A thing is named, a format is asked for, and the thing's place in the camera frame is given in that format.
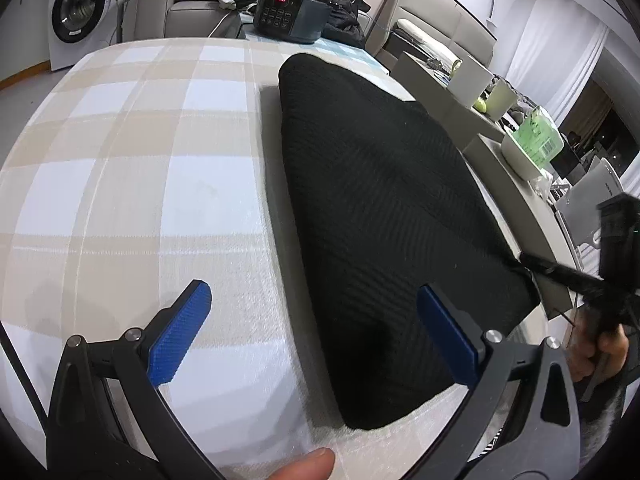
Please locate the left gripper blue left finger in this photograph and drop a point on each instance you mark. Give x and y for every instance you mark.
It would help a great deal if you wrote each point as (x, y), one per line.
(171, 332)

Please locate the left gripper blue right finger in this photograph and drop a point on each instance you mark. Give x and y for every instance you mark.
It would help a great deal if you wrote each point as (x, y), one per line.
(457, 337)

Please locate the black knit sweater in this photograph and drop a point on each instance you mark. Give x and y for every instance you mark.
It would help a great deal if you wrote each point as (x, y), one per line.
(383, 204)

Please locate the person's right hand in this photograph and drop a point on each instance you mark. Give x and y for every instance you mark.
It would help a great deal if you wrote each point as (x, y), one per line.
(583, 348)

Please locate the person's left hand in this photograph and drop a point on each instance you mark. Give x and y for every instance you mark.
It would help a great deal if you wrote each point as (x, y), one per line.
(316, 465)

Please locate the white bowl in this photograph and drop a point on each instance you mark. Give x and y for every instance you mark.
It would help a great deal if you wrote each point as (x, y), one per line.
(519, 161)

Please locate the green wipes pack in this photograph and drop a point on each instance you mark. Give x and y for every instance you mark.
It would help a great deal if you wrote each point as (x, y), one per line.
(539, 137)

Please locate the plaid bed sheet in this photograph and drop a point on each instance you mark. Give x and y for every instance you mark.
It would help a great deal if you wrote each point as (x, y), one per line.
(152, 164)

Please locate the grey sofa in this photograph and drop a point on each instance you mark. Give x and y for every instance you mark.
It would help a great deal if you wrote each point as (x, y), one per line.
(157, 19)

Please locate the white washing machine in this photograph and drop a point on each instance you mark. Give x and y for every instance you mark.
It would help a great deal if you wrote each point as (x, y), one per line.
(79, 27)

